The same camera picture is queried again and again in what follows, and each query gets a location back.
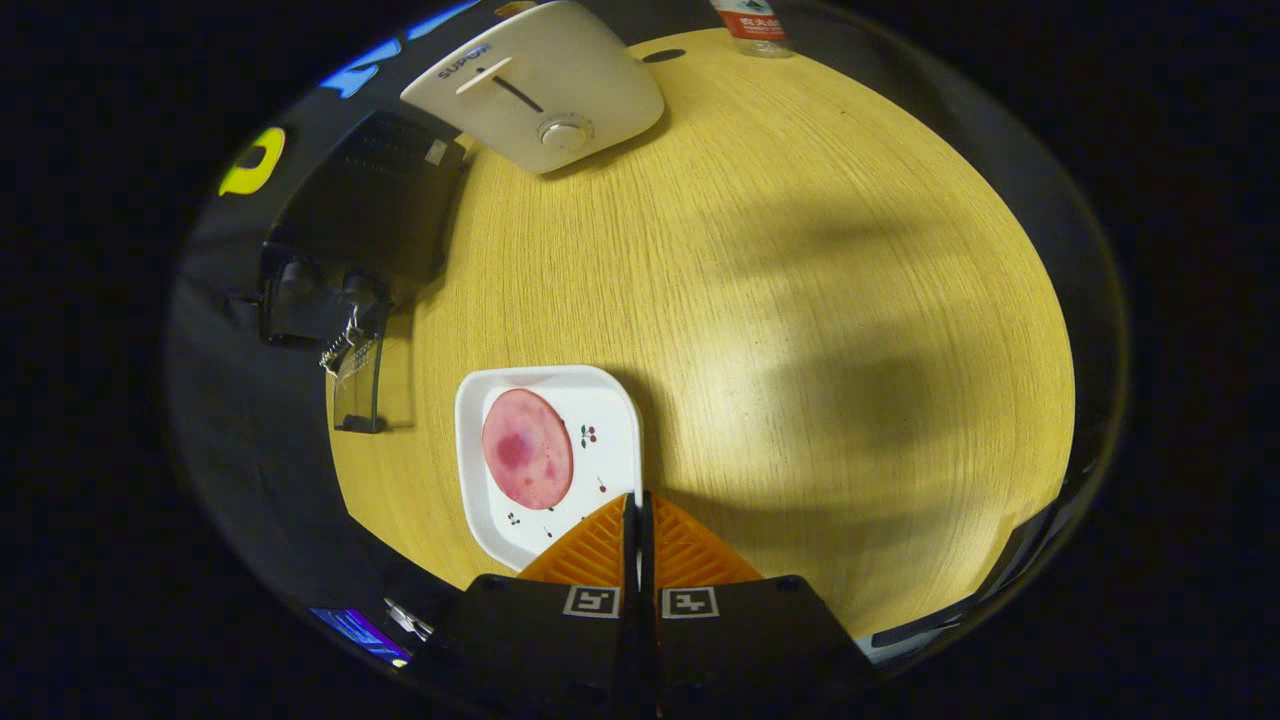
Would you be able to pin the pink ham slice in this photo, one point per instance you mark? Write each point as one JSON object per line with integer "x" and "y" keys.
{"x": 528, "y": 450}

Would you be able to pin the silver metal clip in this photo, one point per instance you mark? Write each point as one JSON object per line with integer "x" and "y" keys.
{"x": 408, "y": 620}

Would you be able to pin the white pop-up toaster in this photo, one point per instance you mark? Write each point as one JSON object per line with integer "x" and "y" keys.
{"x": 560, "y": 80}

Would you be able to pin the black toaster oven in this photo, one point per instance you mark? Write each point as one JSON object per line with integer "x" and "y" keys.
{"x": 380, "y": 200}

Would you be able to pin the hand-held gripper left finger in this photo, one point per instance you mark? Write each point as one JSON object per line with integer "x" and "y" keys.
{"x": 560, "y": 650}

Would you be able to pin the red label water bottle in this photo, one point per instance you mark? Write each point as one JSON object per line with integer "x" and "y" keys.
{"x": 755, "y": 30}

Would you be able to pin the square white plate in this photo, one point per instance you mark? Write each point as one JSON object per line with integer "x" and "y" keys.
{"x": 605, "y": 470}

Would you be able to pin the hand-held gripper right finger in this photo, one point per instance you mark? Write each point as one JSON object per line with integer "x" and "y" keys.
{"x": 740, "y": 650}

